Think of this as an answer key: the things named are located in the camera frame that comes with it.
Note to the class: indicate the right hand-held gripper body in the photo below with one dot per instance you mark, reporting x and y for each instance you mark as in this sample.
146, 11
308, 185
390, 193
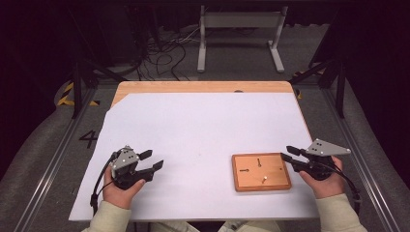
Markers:
322, 149

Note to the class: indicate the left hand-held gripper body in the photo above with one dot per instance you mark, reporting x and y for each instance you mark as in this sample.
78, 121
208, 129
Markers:
124, 161

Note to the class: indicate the wooden picture frame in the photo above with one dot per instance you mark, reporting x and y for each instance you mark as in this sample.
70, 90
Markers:
261, 179

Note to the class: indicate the person's left hand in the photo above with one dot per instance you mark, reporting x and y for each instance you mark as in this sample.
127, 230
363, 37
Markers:
119, 196

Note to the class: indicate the person's right hand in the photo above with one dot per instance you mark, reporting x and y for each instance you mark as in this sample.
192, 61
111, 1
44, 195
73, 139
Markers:
328, 187

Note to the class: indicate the white paper sheet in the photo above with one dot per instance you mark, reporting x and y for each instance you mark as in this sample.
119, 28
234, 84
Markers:
199, 129

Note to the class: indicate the black metal stand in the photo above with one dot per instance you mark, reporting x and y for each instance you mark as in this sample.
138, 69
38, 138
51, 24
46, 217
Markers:
340, 93
76, 90

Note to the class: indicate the person's left leg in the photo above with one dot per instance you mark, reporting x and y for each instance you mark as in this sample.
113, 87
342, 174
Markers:
175, 227

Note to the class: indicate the person's leg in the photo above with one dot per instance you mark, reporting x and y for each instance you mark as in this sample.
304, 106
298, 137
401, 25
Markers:
175, 227
251, 227

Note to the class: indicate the person's right leg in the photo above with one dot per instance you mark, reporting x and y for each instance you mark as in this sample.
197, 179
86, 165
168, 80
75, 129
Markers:
251, 227

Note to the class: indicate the yellow black hazard tape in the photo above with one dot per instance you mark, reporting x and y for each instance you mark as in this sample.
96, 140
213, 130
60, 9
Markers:
66, 93

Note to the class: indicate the white metal stand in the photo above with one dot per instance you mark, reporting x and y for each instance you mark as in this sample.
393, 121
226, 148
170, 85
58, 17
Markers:
240, 20

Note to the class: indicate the aluminium floor rail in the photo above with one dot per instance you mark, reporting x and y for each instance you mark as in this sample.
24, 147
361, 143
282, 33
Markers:
357, 154
54, 161

